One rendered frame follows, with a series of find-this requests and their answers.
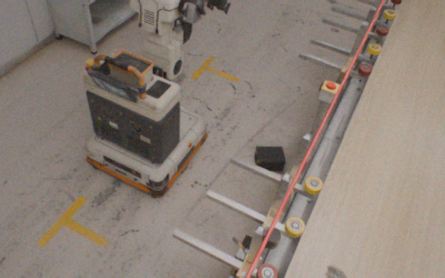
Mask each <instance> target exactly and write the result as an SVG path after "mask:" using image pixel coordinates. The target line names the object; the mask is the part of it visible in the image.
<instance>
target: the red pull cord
mask: <svg viewBox="0 0 445 278"><path fill-rule="evenodd" d="M384 1H385V0H382V3H381V5H380V6H379V9H378V11H377V13H376V14H375V16H374V18H373V20H372V22H371V24H370V26H369V28H368V30H367V32H366V34H365V37H364V39H363V40H362V43H361V45H360V46H359V48H358V50H357V52H356V54H355V56H354V58H353V60H352V62H351V64H350V66H349V68H348V70H347V72H346V74H345V76H344V79H343V81H342V82H341V85H340V87H339V88H338V91H337V93H336V94H335V97H334V99H333V101H332V103H331V106H330V107H329V109H328V111H327V113H326V114H325V116H324V119H323V121H322V122H321V125H320V127H319V128H318V131H317V133H316V134H315V136H314V138H313V140H312V142H311V146H310V147H309V149H308V151H307V153H306V155H305V157H304V160H303V161H302V162H301V166H300V167H299V169H298V171H297V173H296V175H295V177H294V180H293V181H292V183H291V185H290V187H289V188H288V190H287V193H286V195H285V198H284V200H283V202H282V204H281V206H280V208H279V210H278V211H277V214H276V215H275V217H274V219H273V221H272V223H271V225H270V228H269V229H268V232H267V234H266V236H265V237H264V239H263V241H262V243H261V245H260V249H259V251H258V253H257V255H256V257H255V259H254V261H253V262H252V264H251V266H250V268H249V270H248V272H247V274H246V276H245V278H250V276H251V274H252V272H253V270H254V267H255V265H256V264H257V262H258V260H259V258H260V254H261V253H262V251H263V248H264V246H265V245H266V243H267V240H268V238H269V236H270V234H271V233H272V231H273V228H274V226H275V225H276V223H277V220H278V219H279V217H280V214H281V212H282V211H283V209H284V206H285V203H286V201H287V199H288V197H289V195H290V193H291V191H292V188H293V187H294V185H295V183H296V181H297V179H298V177H299V175H300V173H301V171H302V169H303V167H304V165H305V162H306V160H307V159H308V157H309V155H310V153H311V149H312V148H313V146H314V143H315V141H316V140H317V138H318V135H319V134H320V132H321V129H322V127H323V126H324V123H325V121H326V120H327V118H328V115H329V114H330V112H331V108H332V107H333V106H334V104H335V101H336V100H337V98H338V95H339V93H340V92H341V89H342V87H343V84H344V81H345V80H346V78H347V76H348V74H349V72H350V70H351V68H352V66H353V64H354V62H355V60H356V58H357V55H358V53H359V51H360V50H361V48H362V46H363V44H364V42H365V40H366V38H367V36H368V34H369V32H370V29H371V27H372V25H373V23H374V21H375V19H376V17H377V15H378V14H379V12H380V10H381V8H382V6H383V3H384Z"/></svg>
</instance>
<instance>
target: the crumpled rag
mask: <svg viewBox="0 0 445 278"><path fill-rule="evenodd" d="M327 268H328V271H327V272H326V273H325V276H327V277H328V278H348V276H346V274H345V271H344V270H338V269H337V267H336V266H335V265H333V264H331V265H330V266H327Z"/></svg>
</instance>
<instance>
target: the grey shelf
mask: <svg viewBox="0 0 445 278"><path fill-rule="evenodd" d="M47 1H48V4H49V10H50V13H51V15H52V18H53V24H54V27H55V30H56V36H57V37H56V38H57V39H58V40H61V39H63V37H62V36H60V35H59V34H62V35H64V36H66V37H69V38H71V39H74V40H76V41H78V42H81V43H83V44H86V45H88V46H90V48H91V53H93V54H94V55H95V54H97V46H96V42H97V41H98V40H99V39H101V38H102V37H103V36H104V35H105V34H106V33H107V32H109V31H110V30H112V29H113V28H115V27H117V26H118V25H120V24H122V23H123V22H125V20H126V19H128V18H129V17H131V16H132V15H133V14H134V13H135V12H136V11H134V10H133V9H132V8H131V6H130V4H131V0H47Z"/></svg>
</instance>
